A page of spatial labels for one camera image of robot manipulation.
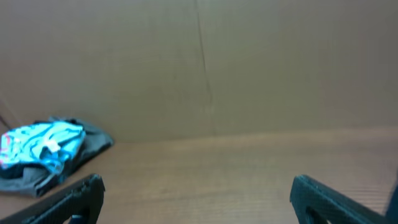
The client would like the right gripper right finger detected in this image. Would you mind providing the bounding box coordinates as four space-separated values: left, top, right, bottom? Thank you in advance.
290 175 389 224

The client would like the light blue t-shirt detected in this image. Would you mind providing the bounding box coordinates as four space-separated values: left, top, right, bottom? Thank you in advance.
1 121 86 174

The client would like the grey folded garment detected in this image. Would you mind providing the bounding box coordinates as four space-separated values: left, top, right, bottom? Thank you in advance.
1 117 114 197

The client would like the black folded garment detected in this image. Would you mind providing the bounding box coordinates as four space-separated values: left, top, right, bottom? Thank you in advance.
1 164 50 180

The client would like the black garment at right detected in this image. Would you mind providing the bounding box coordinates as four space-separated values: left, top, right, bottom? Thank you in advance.
385 181 398 224

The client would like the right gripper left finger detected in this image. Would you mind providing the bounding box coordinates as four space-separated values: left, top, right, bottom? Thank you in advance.
1 174 105 224

